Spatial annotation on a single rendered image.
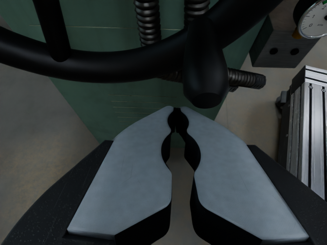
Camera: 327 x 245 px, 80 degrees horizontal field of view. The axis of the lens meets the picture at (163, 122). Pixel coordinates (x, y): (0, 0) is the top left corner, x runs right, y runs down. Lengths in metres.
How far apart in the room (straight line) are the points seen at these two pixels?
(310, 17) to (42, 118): 1.02
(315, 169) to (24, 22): 0.81
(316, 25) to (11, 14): 0.46
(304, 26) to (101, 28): 0.31
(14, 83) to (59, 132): 0.41
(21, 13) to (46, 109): 0.72
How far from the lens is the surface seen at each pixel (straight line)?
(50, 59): 0.19
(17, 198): 0.99
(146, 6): 0.21
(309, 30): 0.35
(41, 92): 1.18
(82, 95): 0.57
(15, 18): 0.45
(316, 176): 0.75
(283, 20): 0.39
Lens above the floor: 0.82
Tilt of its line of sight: 62 degrees down
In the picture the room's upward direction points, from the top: 1 degrees clockwise
